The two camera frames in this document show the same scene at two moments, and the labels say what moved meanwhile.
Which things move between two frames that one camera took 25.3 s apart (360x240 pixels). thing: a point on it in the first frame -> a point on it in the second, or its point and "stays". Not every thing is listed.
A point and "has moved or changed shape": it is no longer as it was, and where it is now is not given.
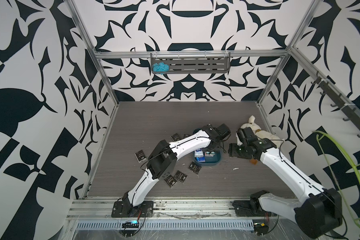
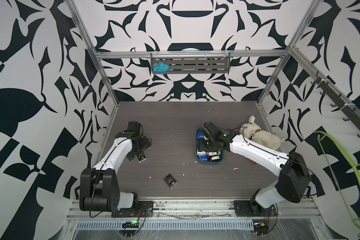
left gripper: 216,147 -> 144,143
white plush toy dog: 261,134 stays
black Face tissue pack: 170,181 stays
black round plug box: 260,229 stays
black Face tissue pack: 140,156 stays
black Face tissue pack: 194,167 has moved or changed shape
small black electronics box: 131,224 stays
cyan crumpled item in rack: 160,67 stays
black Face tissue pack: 180,177 -> 216,158
